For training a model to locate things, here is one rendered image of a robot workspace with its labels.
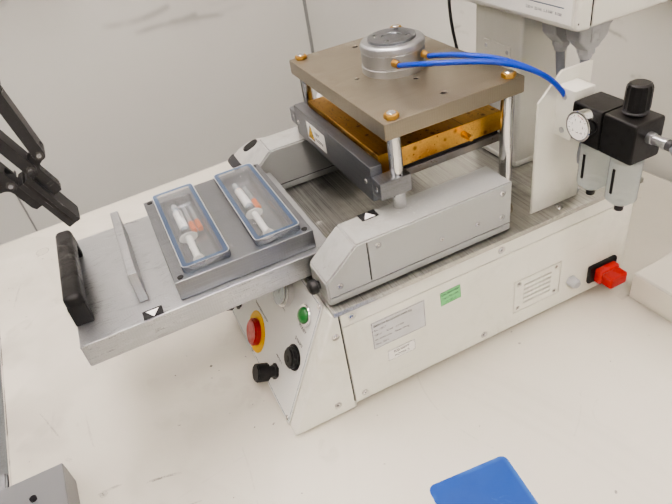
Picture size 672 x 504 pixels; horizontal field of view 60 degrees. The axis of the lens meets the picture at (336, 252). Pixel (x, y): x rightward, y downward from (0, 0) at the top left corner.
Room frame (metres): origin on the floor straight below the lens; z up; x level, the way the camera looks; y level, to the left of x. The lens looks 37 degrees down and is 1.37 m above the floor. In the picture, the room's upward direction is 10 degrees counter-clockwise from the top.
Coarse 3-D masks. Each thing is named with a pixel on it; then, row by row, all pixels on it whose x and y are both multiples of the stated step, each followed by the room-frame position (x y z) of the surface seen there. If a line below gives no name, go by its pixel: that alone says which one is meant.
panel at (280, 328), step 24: (240, 312) 0.68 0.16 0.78; (264, 312) 0.61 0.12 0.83; (288, 312) 0.56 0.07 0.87; (312, 312) 0.51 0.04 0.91; (264, 336) 0.59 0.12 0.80; (288, 336) 0.54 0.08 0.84; (312, 336) 0.49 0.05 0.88; (264, 360) 0.57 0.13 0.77; (288, 384) 0.50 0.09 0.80; (288, 408) 0.48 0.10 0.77
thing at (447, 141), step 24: (336, 120) 0.69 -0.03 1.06; (456, 120) 0.63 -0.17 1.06; (480, 120) 0.62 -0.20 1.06; (360, 144) 0.62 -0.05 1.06; (384, 144) 0.60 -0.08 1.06; (408, 144) 0.59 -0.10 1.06; (432, 144) 0.60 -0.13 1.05; (456, 144) 0.61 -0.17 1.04; (480, 144) 0.62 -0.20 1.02; (384, 168) 0.58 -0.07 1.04; (408, 168) 0.59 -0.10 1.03
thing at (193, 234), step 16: (176, 192) 0.68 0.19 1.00; (192, 192) 0.67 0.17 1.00; (160, 208) 0.65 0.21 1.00; (176, 208) 0.64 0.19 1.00; (192, 208) 0.63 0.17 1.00; (176, 224) 0.60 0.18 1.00; (192, 224) 0.59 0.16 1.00; (208, 224) 0.59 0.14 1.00; (176, 240) 0.57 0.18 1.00; (192, 240) 0.56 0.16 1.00; (208, 240) 0.55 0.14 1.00; (192, 256) 0.53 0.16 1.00; (208, 256) 0.52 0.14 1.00
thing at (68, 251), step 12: (60, 240) 0.60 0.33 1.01; (72, 240) 0.61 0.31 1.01; (60, 252) 0.58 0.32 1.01; (72, 252) 0.57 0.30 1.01; (60, 264) 0.55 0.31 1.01; (72, 264) 0.55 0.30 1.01; (60, 276) 0.53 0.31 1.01; (72, 276) 0.52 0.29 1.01; (72, 288) 0.50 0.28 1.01; (72, 300) 0.49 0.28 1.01; (84, 300) 0.49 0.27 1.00; (72, 312) 0.48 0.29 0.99; (84, 312) 0.49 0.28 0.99
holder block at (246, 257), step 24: (216, 192) 0.68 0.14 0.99; (216, 216) 0.62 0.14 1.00; (168, 240) 0.58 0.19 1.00; (240, 240) 0.55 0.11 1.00; (288, 240) 0.54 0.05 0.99; (312, 240) 0.55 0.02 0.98; (168, 264) 0.53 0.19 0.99; (216, 264) 0.52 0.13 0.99; (240, 264) 0.52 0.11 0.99; (264, 264) 0.53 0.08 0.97; (192, 288) 0.50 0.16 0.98
